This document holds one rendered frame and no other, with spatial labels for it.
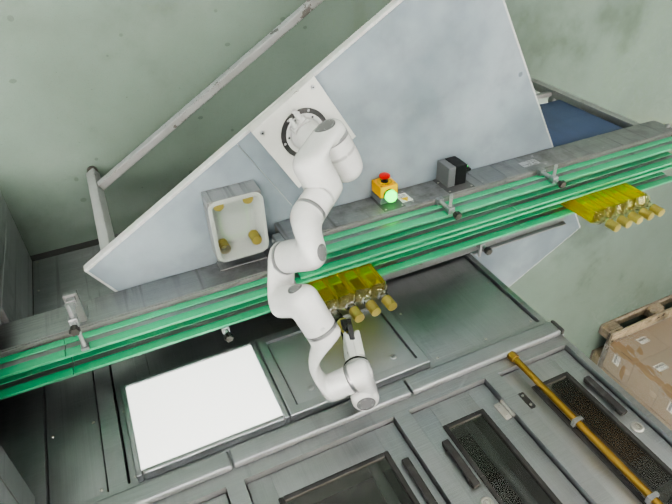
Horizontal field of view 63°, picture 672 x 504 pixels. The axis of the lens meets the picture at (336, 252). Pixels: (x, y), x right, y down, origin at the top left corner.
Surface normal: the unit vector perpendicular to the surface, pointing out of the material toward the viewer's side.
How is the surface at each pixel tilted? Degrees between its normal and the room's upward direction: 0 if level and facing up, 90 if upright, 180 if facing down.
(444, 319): 91
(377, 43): 0
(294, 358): 90
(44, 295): 90
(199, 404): 90
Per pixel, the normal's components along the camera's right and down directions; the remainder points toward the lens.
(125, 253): 0.42, 0.52
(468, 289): -0.04, -0.80
